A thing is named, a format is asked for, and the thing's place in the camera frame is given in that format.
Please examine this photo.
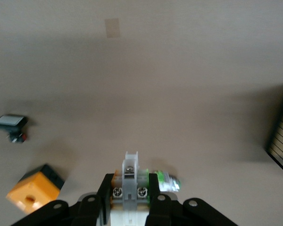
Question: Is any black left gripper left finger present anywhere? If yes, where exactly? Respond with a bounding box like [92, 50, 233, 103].
[10, 173, 115, 226]

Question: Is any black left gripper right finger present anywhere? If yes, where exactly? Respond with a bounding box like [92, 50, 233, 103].
[145, 173, 239, 226]

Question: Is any red push button switch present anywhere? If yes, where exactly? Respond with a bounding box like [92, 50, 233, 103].
[110, 150, 151, 226]

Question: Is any black rectangular white-capped button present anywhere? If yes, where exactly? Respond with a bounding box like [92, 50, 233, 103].
[0, 114, 29, 144]

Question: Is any beige tape patch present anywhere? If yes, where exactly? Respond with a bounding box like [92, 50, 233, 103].
[104, 18, 121, 39]

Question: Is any green push button switch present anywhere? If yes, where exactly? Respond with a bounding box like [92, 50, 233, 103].
[155, 170, 183, 193]

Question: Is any orange button enclosure box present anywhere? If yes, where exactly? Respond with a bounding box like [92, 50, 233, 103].
[6, 164, 66, 214]

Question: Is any black wire mesh rack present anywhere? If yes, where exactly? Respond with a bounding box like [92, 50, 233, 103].
[265, 82, 283, 179]

